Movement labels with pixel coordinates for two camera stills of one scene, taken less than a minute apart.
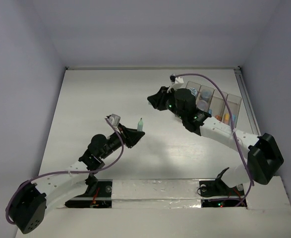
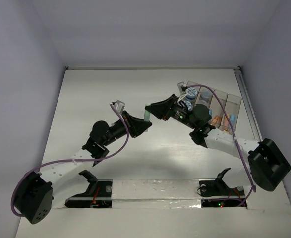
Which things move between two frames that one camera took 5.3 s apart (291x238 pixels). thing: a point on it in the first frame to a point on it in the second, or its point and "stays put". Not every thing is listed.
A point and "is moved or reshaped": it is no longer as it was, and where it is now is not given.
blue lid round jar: x=193 y=91 stays put
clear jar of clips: x=206 y=94 stays put
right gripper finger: x=156 y=100 to x=161 y=109
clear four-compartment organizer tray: x=211 y=100 stays put
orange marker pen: x=226 y=118 stays put
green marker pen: x=140 y=125 is moved or reshaped
